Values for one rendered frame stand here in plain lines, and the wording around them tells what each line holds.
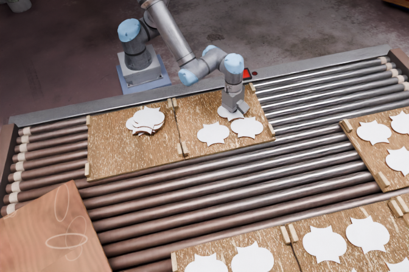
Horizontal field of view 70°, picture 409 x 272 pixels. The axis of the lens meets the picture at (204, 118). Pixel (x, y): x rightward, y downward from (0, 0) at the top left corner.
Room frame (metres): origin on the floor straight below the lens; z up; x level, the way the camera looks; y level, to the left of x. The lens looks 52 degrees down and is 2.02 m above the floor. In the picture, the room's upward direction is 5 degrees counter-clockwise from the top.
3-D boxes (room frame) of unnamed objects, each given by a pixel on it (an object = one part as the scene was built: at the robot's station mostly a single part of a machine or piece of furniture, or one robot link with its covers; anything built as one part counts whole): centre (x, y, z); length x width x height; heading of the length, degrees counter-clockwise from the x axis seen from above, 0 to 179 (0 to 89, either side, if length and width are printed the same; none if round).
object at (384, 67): (0.98, -0.07, 0.90); 1.95 x 0.05 x 0.05; 98
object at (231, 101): (0.86, -0.15, 1.05); 0.12 x 0.09 x 0.16; 43
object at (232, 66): (0.88, -0.13, 1.21); 0.09 x 0.08 x 0.11; 37
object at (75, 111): (1.10, -0.05, 0.89); 2.08 x 0.08 x 0.06; 98
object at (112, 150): (0.79, 0.33, 0.93); 0.41 x 0.35 x 0.02; 99
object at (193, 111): (0.85, -0.08, 0.93); 0.41 x 0.35 x 0.02; 99
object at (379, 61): (1.03, -0.06, 0.90); 1.95 x 0.05 x 0.05; 98
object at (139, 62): (1.27, 0.33, 1.01); 0.15 x 0.15 x 0.10
